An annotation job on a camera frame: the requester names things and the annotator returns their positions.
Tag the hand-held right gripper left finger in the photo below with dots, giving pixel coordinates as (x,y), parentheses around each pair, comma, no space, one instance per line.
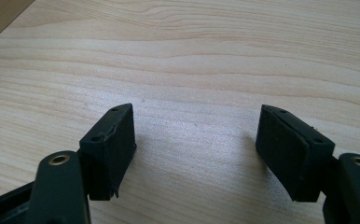
(109,149)

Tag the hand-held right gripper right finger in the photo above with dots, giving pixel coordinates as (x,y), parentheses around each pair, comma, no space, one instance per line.
(290,155)

